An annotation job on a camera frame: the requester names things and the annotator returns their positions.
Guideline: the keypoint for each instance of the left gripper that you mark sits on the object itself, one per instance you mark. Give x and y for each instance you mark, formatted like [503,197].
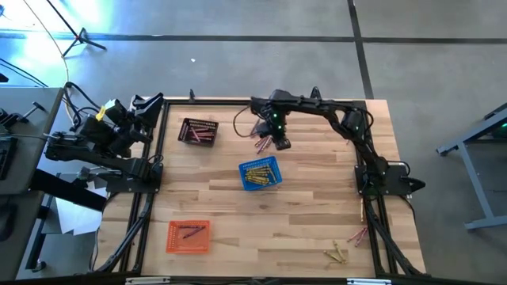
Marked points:
[132,128]

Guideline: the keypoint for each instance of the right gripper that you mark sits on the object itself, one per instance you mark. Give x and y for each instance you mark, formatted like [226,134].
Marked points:
[277,122]

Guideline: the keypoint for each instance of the purple crayon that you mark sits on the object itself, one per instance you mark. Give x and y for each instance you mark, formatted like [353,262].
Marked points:
[194,232]
[263,147]
[253,128]
[189,226]

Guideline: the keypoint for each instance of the yellow crayon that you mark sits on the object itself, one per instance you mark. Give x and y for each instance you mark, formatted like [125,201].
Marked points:
[361,210]
[261,171]
[340,251]
[265,182]
[255,182]
[257,168]
[256,173]
[272,174]
[332,258]
[259,176]
[257,179]

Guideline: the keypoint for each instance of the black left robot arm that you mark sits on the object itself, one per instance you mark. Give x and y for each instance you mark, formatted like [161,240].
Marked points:
[79,152]

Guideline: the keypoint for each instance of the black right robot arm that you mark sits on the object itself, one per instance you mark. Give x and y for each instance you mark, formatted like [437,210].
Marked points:
[356,130]

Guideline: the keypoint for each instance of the small black table clamp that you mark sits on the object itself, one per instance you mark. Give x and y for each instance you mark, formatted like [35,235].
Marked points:
[192,95]

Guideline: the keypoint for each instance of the blue plastic basket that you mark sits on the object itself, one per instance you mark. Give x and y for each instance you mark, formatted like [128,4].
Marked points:
[277,186]

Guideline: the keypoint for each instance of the black plastic basket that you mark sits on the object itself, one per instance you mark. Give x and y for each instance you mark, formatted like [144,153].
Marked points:
[198,120]

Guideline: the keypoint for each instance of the large black table clamp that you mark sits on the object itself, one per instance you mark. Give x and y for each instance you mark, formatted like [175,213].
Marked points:
[315,92]

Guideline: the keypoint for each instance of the black tripod stand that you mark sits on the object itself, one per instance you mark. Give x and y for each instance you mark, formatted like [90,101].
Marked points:
[81,37]

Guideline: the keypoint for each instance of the black desk crossbeam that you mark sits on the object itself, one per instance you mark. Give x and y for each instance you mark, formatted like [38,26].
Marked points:
[67,190]

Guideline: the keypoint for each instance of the white paper sheet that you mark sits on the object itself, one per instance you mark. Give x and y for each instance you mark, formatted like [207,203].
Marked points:
[75,217]

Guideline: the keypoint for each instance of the orange plastic basket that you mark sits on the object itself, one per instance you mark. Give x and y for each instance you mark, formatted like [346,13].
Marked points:
[176,243]

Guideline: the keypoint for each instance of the black desk clamp tool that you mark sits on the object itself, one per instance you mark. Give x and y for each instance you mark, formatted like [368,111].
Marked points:
[16,116]

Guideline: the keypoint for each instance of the black keyboard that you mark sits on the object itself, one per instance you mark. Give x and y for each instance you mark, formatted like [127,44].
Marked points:
[6,158]

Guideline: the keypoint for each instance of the dark grey desk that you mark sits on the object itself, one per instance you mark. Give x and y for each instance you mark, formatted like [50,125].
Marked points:
[16,237]

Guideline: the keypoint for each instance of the black caster wheel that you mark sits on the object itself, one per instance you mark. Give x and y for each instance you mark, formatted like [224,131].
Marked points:
[39,266]

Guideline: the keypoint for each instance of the black device green light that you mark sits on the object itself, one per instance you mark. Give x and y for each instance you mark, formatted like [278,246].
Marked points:
[499,126]

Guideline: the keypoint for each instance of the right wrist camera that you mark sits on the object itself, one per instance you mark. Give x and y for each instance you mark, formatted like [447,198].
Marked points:
[259,107]

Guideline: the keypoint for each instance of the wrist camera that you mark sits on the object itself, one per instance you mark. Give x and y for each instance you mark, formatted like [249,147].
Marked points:
[259,107]
[117,115]

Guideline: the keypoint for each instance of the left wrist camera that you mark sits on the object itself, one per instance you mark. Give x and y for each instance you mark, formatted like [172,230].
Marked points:
[117,115]

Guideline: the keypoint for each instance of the black aluminium table frame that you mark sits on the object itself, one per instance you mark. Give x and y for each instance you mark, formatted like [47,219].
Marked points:
[206,102]

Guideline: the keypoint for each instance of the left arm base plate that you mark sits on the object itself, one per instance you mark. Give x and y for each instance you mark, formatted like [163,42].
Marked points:
[130,186]

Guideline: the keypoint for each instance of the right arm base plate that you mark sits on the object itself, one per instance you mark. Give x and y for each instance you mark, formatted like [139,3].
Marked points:
[396,186]

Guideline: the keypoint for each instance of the silver metal bracket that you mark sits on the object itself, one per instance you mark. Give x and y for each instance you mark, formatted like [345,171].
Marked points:
[147,280]
[368,281]

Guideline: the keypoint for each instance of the grey metal table frame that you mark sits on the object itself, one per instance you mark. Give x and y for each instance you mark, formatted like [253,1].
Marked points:
[471,158]

